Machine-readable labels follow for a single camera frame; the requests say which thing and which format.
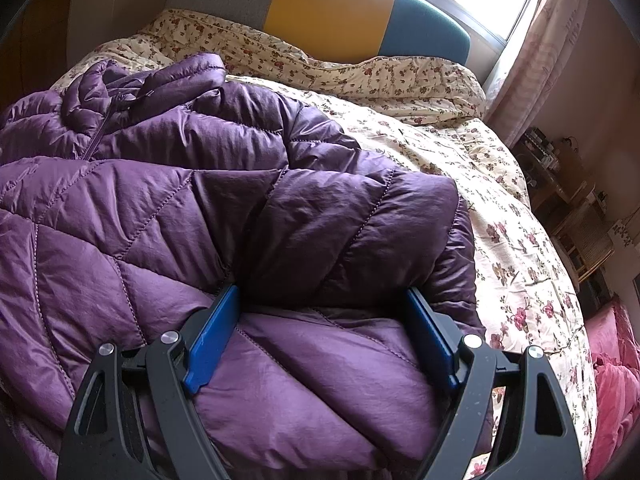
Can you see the cluttered wooden shelf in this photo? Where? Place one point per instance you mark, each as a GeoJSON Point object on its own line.
{"type": "Point", "coordinates": [545, 175]}

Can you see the floral cream quilt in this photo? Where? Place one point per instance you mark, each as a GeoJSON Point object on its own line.
{"type": "Point", "coordinates": [500, 210]}

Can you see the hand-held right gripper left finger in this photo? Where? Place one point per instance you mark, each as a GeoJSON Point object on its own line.
{"type": "Point", "coordinates": [212, 340]}

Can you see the purple quilted puffer jacket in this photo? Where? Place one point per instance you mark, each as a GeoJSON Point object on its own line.
{"type": "Point", "coordinates": [150, 235]}

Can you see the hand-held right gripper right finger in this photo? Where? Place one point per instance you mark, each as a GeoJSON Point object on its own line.
{"type": "Point", "coordinates": [430, 330]}

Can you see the grey yellow teal headboard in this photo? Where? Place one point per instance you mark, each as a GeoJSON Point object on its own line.
{"type": "Point", "coordinates": [325, 10]}

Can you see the pink crumpled cloth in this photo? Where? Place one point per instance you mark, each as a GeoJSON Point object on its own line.
{"type": "Point", "coordinates": [615, 385]}

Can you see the pale pink curtain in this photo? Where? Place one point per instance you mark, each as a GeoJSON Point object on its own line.
{"type": "Point", "coordinates": [540, 60]}

